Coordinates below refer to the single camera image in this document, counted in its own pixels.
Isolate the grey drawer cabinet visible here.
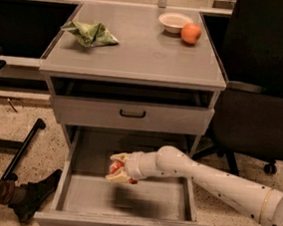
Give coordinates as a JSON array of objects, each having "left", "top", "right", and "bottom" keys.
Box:
[{"left": 40, "top": 1, "right": 225, "bottom": 154}]

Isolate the black metal floor stand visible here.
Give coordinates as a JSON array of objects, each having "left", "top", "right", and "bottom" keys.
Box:
[{"left": 0, "top": 118, "right": 46, "bottom": 181}]

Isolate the orange fruit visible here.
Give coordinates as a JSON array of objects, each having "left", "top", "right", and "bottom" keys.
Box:
[{"left": 181, "top": 23, "right": 201, "bottom": 45}]

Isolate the black office chair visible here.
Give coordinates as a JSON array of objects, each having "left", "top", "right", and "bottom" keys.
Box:
[{"left": 193, "top": 0, "right": 283, "bottom": 174}]

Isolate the black shoe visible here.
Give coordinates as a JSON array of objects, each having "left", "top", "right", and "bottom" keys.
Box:
[{"left": 8, "top": 169, "right": 62, "bottom": 223}]

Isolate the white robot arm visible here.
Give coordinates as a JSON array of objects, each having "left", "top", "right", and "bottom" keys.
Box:
[{"left": 107, "top": 145, "right": 283, "bottom": 226}]

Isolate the red coke can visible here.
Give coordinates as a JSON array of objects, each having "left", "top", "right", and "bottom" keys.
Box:
[{"left": 109, "top": 161, "right": 137, "bottom": 184}]

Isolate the white bowl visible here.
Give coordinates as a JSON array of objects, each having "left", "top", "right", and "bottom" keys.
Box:
[{"left": 158, "top": 12, "right": 192, "bottom": 34}]

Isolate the open grey drawer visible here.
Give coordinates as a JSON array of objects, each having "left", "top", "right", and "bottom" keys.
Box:
[{"left": 34, "top": 124, "right": 208, "bottom": 226}]

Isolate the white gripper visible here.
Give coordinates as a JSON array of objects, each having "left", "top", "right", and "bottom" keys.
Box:
[{"left": 106, "top": 151, "right": 156, "bottom": 183}]

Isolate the closed grey drawer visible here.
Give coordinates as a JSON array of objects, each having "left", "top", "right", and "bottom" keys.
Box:
[{"left": 50, "top": 96, "right": 214, "bottom": 135}]

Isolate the green chip bag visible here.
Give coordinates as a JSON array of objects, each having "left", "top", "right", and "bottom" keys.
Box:
[{"left": 61, "top": 21, "right": 120, "bottom": 48}]

